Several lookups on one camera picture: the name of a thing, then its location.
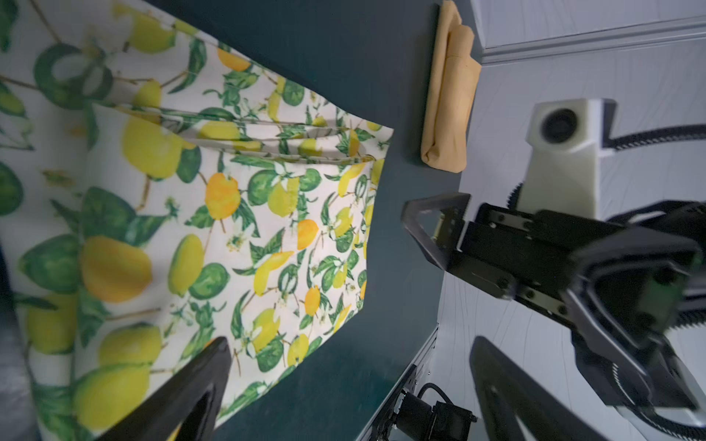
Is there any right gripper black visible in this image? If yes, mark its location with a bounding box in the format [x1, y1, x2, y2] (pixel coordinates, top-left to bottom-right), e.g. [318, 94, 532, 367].
[401, 192, 702, 410]

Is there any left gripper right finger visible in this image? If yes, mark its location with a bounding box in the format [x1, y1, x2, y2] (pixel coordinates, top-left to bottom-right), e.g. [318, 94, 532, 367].
[469, 336, 604, 440]

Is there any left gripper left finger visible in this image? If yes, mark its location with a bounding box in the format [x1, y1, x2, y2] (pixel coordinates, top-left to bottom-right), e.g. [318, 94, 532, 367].
[100, 336, 232, 440]

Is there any yellow skirt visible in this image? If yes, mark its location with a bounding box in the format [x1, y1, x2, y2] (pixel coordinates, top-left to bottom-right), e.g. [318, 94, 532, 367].
[420, 1, 482, 174]

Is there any floral patterned skirt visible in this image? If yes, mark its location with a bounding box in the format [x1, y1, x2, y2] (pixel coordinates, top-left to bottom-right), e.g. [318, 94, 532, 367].
[1, 1, 393, 440]

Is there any dark green table mat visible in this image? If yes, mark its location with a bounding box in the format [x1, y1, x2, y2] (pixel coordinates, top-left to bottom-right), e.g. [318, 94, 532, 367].
[159, 1, 460, 440]

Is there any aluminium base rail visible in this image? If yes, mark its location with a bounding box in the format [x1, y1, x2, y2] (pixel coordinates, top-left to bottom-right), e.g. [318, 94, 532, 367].
[357, 326, 439, 441]

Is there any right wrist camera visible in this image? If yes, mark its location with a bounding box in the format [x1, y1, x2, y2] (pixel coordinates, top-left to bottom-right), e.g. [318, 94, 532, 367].
[517, 98, 617, 220]

